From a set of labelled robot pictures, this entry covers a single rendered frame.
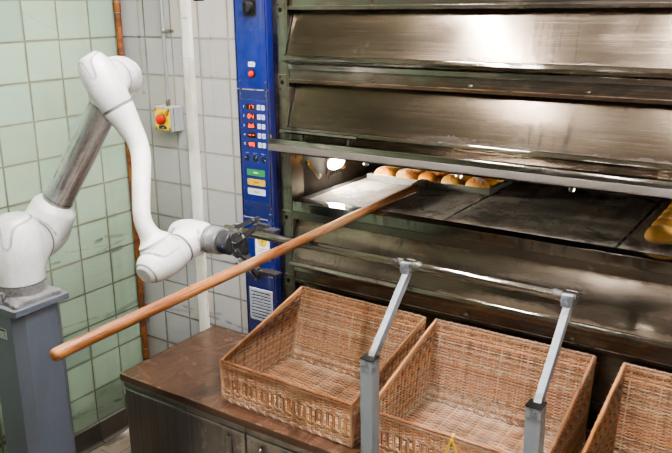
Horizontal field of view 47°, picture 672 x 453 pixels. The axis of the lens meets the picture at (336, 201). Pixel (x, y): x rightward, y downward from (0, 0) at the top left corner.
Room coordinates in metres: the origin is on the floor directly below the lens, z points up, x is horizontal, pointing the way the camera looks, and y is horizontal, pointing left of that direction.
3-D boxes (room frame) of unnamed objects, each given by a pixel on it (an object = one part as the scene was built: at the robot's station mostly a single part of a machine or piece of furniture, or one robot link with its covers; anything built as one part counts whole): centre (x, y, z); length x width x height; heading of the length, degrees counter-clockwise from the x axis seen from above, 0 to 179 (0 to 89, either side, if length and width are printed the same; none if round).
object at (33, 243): (2.36, 1.03, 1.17); 0.18 x 0.16 x 0.22; 178
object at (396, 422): (2.11, -0.44, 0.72); 0.56 x 0.49 x 0.28; 57
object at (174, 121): (3.14, 0.68, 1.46); 0.10 x 0.07 x 0.10; 56
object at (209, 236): (2.32, 0.38, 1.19); 0.09 x 0.06 x 0.09; 147
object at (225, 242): (2.28, 0.32, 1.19); 0.09 x 0.07 x 0.08; 57
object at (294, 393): (2.44, 0.05, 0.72); 0.56 x 0.49 x 0.28; 55
